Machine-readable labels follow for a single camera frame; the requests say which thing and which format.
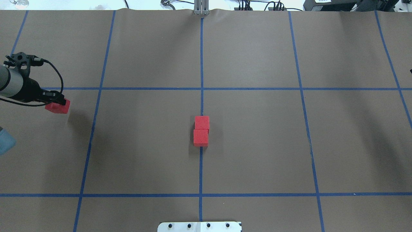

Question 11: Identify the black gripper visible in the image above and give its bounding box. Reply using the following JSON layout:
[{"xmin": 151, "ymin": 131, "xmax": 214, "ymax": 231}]
[{"xmin": 18, "ymin": 78, "xmax": 66, "ymax": 106}]

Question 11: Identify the red block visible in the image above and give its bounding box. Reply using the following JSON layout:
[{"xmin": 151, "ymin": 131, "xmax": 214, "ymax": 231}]
[
  {"xmin": 45, "ymin": 99, "xmax": 70, "ymax": 114},
  {"xmin": 193, "ymin": 129, "xmax": 209, "ymax": 147},
  {"xmin": 194, "ymin": 116, "xmax": 210, "ymax": 132}
]

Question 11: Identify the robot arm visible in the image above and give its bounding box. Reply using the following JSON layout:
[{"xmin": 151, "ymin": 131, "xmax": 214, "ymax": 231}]
[{"xmin": 0, "ymin": 66, "xmax": 70, "ymax": 114}]

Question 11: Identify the round metal disc with clip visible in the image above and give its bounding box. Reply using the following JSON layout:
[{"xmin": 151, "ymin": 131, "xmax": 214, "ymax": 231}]
[{"xmin": 9, "ymin": 0, "xmax": 29, "ymax": 10}]

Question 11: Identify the black box with label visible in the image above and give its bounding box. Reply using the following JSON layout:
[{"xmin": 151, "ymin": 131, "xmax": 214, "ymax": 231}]
[{"xmin": 303, "ymin": 0, "xmax": 357, "ymax": 12}]

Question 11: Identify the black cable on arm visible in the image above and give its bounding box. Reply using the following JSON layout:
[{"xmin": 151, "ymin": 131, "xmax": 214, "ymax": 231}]
[{"xmin": 0, "ymin": 59, "xmax": 64, "ymax": 107}]

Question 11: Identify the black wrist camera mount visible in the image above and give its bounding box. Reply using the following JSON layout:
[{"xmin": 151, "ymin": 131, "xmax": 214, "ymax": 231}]
[{"xmin": 3, "ymin": 52, "xmax": 44, "ymax": 69}]

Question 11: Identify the aluminium frame post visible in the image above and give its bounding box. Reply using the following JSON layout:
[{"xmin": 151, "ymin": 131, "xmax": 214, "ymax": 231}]
[{"xmin": 194, "ymin": 0, "xmax": 210, "ymax": 16}]

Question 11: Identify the white pedestal column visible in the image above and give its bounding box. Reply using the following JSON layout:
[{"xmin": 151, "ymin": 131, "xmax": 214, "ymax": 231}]
[{"xmin": 157, "ymin": 221, "xmax": 242, "ymax": 232}]

